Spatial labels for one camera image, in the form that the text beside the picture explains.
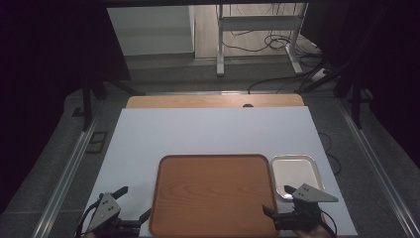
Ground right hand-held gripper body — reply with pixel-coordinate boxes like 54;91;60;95
273;183;340;233

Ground brown wooden tray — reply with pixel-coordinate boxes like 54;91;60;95
149;154;280;238

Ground small metal tray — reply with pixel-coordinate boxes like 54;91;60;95
269;154;327;201

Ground black floor cables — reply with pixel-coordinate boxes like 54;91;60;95
220;30;328;95

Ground black floor socket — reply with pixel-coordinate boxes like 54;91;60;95
84;131;109;155

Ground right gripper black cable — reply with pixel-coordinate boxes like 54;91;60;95
310;206;339;238

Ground aluminium floor rail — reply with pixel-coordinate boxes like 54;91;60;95
31;102;104;238
336;98;420;238

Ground white cabinet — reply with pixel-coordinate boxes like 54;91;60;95
106;5;196;58

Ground white board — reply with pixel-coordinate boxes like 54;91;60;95
81;106;360;238

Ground thin black cable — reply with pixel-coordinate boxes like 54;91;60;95
318;132;343;177

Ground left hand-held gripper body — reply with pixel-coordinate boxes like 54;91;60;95
86;191;143;238

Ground wooden table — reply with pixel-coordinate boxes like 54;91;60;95
126;93;305;109

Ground black stand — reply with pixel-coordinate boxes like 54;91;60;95
296;59;375;130
79;70;147;132

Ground white metal desk frame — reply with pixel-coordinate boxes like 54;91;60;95
215;3;309;77

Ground dark curtain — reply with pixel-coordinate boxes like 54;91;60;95
301;0;420;167
0;0;132;212

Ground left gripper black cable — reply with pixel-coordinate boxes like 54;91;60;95
74;200;102;238

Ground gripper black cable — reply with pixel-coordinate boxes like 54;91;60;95
74;200;102;238
310;206;339;238

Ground person's right hand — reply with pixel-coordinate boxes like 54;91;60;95
294;224;333;238

